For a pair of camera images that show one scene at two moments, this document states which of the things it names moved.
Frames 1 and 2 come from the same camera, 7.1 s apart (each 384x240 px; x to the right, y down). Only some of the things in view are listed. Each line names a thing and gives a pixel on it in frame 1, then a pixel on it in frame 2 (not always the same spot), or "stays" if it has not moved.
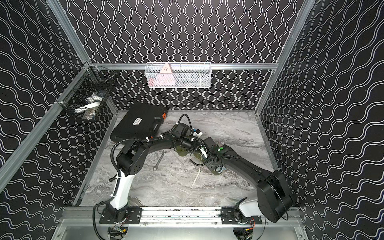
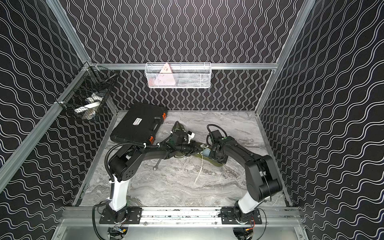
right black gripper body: x=211 y=164 → x=218 y=157
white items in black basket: x=89 y=110 stays
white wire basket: x=184 y=75 stays
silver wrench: x=155 y=168 stays
